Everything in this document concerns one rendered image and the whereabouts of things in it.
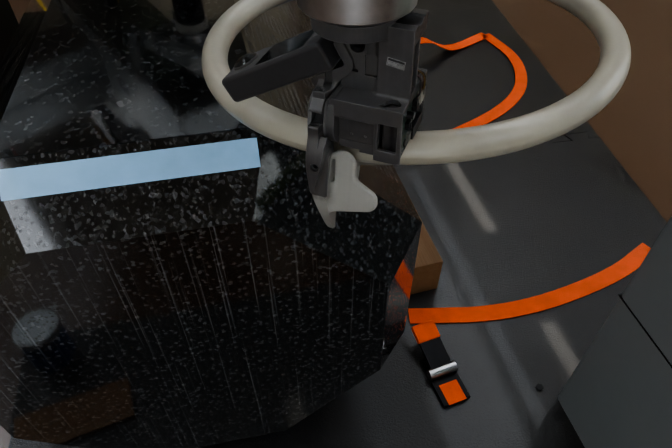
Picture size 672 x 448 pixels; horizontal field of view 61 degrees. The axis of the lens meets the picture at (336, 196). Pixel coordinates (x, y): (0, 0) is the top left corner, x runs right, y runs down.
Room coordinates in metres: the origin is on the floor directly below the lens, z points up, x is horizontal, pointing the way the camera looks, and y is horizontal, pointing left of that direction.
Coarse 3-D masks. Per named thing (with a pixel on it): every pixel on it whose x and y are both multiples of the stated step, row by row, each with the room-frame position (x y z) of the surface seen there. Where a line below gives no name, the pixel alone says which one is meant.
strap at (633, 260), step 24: (456, 48) 2.09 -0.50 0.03; (504, 48) 2.11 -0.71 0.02; (480, 120) 1.62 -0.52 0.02; (624, 264) 0.97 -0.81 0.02; (576, 288) 0.89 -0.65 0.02; (600, 288) 0.89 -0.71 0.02; (432, 312) 0.81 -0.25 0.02; (456, 312) 0.81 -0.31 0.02; (480, 312) 0.81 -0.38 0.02; (504, 312) 0.81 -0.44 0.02; (528, 312) 0.81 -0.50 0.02
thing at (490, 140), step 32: (256, 0) 0.72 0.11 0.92; (576, 0) 0.66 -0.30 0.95; (224, 32) 0.62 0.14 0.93; (608, 32) 0.56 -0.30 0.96; (224, 64) 0.54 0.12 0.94; (608, 64) 0.49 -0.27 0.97; (224, 96) 0.47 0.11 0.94; (576, 96) 0.43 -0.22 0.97; (608, 96) 0.44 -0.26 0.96; (256, 128) 0.43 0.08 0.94; (288, 128) 0.41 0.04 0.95; (480, 128) 0.39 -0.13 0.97; (512, 128) 0.39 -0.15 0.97; (544, 128) 0.39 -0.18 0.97; (416, 160) 0.37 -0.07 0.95; (448, 160) 0.37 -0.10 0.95
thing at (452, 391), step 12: (420, 324) 0.74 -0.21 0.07; (432, 324) 0.75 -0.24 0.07; (420, 336) 0.71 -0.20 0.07; (432, 336) 0.72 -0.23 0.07; (432, 348) 0.69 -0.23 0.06; (444, 348) 0.69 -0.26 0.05; (420, 360) 0.67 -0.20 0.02; (432, 360) 0.66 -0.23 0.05; (444, 360) 0.66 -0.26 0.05; (432, 372) 0.63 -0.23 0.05; (444, 372) 0.63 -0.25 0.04; (456, 372) 0.64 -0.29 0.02; (432, 384) 0.61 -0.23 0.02; (444, 384) 0.61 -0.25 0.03; (456, 384) 0.61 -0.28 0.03; (444, 396) 0.58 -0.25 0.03; (456, 396) 0.58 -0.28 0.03; (468, 396) 0.58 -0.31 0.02
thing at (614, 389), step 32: (640, 288) 0.56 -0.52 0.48; (608, 320) 0.58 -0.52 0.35; (640, 320) 0.53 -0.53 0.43; (608, 352) 0.55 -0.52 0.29; (640, 352) 0.50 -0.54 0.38; (576, 384) 0.56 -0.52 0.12; (608, 384) 0.51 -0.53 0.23; (640, 384) 0.47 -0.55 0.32; (576, 416) 0.53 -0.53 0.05; (608, 416) 0.48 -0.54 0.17; (640, 416) 0.43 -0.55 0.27
